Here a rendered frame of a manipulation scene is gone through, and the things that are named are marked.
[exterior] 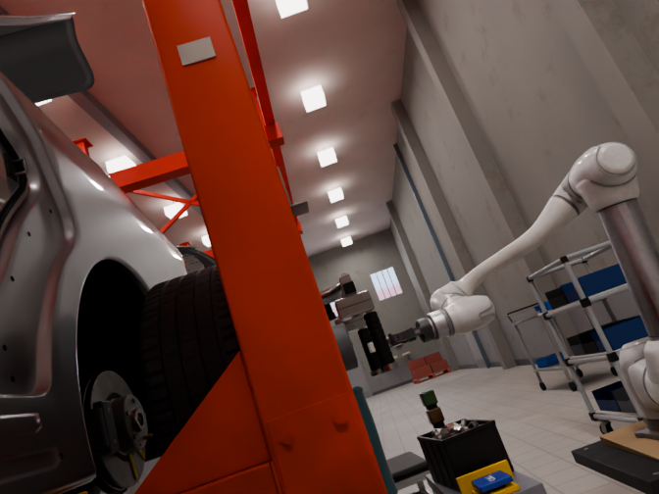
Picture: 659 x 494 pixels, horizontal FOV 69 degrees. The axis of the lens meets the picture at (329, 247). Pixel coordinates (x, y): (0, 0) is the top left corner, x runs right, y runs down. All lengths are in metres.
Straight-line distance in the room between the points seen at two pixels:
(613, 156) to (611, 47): 3.06
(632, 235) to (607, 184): 0.15
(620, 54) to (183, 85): 3.85
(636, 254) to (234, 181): 1.08
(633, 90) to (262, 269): 3.80
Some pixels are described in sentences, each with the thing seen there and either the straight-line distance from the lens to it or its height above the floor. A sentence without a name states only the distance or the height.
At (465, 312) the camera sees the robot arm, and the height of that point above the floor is 0.84.
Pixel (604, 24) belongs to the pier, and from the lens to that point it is 4.64.
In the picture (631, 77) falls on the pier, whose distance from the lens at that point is 4.43.
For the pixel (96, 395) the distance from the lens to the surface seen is 1.46.
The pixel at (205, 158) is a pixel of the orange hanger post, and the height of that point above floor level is 1.23.
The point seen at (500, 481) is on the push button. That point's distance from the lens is 1.13.
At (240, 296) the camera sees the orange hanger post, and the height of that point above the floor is 0.95.
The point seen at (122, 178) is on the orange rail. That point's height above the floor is 3.31.
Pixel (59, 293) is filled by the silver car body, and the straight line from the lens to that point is 1.18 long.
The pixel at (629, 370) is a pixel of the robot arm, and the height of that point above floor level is 0.52.
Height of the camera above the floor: 0.75
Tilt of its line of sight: 16 degrees up
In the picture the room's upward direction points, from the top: 20 degrees counter-clockwise
